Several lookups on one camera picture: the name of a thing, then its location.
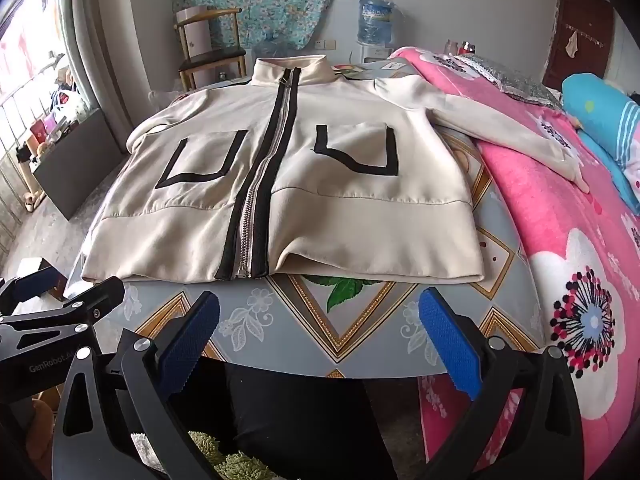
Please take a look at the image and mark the white water dispenser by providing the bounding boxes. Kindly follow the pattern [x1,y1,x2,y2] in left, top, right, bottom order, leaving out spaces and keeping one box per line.
[357,45,396,62]

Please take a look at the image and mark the pink floral blanket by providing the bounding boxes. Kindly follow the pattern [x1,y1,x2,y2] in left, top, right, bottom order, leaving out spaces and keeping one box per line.
[390,46,640,480]

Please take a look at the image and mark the blue water bottle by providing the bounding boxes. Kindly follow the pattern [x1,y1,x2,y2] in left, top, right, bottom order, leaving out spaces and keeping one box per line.
[357,0,396,48]

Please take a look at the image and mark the green shaggy rug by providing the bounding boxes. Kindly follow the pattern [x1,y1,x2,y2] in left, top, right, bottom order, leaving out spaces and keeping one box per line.
[187,427,281,480]

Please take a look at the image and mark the grey patterned bed sheet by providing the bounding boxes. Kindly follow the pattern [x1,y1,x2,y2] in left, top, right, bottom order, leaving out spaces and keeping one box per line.
[65,50,546,378]

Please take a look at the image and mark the white plastic bag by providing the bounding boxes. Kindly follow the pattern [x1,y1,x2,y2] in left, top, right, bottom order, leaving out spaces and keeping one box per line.
[52,87,83,121]

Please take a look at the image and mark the blue and pink cartoon pillow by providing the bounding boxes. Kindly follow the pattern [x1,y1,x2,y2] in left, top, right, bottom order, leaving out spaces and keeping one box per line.
[561,74,640,206]

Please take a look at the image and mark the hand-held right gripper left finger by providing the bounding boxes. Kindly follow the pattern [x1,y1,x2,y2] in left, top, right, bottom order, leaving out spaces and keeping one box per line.
[52,290,236,480]

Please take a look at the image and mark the metal window grille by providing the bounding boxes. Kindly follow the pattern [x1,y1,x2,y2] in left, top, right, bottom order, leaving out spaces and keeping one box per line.
[0,52,76,256]

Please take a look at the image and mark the cream zip jacket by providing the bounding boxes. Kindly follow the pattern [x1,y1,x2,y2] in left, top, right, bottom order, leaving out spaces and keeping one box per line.
[80,55,591,286]

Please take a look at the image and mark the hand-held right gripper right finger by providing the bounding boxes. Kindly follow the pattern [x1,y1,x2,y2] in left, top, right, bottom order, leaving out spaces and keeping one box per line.
[417,287,586,480]

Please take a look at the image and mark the grey curtain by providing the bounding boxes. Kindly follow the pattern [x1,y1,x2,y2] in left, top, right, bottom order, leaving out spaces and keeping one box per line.
[70,0,156,151]

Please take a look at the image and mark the empty blue water jug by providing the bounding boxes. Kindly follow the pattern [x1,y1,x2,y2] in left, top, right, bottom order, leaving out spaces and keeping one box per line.
[255,30,296,61]

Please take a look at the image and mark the brown and white box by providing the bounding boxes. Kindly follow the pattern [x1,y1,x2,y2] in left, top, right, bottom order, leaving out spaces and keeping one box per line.
[22,257,68,301]

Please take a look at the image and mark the grey sequin lace pillow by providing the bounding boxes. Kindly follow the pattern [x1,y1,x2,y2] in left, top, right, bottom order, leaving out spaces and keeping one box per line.
[457,52,566,111]

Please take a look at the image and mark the grey low cabinet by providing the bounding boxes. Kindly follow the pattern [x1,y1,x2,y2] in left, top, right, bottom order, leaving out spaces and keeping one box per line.
[32,105,131,221]

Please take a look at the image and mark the dark red door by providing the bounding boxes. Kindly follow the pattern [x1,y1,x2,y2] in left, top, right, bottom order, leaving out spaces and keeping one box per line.
[542,0,616,91]

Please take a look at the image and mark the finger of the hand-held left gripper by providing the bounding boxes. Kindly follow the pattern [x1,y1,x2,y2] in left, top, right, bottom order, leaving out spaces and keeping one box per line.
[0,265,66,311]
[0,276,126,361]

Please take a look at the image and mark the person's black pants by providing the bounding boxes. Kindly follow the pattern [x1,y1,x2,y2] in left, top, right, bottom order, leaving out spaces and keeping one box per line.
[220,360,421,480]

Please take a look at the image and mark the wooden chair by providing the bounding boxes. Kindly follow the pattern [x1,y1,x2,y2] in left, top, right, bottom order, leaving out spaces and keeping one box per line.
[174,8,248,92]

